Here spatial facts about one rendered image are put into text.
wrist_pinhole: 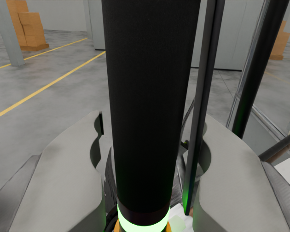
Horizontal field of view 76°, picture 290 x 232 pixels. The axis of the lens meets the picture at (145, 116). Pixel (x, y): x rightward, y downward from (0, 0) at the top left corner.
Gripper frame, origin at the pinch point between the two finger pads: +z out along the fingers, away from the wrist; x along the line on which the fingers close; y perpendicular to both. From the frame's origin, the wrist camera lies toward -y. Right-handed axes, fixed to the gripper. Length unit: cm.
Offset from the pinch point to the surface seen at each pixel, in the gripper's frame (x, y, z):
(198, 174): 16, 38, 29
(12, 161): -151, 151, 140
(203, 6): 133, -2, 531
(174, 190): 8.0, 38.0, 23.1
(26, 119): -185, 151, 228
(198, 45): 137, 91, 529
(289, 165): 33.6, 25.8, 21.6
